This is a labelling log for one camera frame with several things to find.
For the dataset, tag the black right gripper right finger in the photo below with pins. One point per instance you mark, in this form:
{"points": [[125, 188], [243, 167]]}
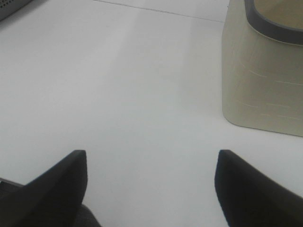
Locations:
{"points": [[249, 198]]}

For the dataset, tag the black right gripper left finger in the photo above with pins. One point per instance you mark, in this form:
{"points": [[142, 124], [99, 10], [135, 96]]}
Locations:
{"points": [[53, 199]]}

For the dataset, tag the beige bin with grey rim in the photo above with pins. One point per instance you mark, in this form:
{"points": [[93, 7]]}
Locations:
{"points": [[262, 65]]}

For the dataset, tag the grey perforated basket orange rim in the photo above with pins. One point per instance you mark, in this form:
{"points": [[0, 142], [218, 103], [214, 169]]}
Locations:
{"points": [[8, 7]]}

